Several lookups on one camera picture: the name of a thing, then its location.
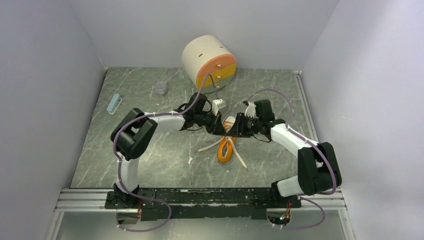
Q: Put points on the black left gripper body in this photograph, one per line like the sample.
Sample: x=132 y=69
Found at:
x=206 y=120

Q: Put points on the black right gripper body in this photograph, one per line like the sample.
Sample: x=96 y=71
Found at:
x=249 y=125

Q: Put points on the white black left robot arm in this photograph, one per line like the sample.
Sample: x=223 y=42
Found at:
x=133 y=135

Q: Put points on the round cream drawer cabinet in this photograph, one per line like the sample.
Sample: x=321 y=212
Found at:
x=209 y=63

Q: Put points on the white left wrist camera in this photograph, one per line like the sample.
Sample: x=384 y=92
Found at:
x=217 y=105

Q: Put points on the aluminium rail frame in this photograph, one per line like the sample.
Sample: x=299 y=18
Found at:
x=92 y=200

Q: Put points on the white shoelace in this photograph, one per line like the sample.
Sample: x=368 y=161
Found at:
x=238 y=156

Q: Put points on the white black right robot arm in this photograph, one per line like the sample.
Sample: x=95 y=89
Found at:
x=317 y=167

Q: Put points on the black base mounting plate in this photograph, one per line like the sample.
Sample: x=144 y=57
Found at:
x=199 y=203

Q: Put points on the orange canvas sneaker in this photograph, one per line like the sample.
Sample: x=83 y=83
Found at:
x=225 y=146

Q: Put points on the small clear round jar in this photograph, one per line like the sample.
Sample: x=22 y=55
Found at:
x=161 y=88

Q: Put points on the light blue eraser block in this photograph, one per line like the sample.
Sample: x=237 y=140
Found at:
x=114 y=103

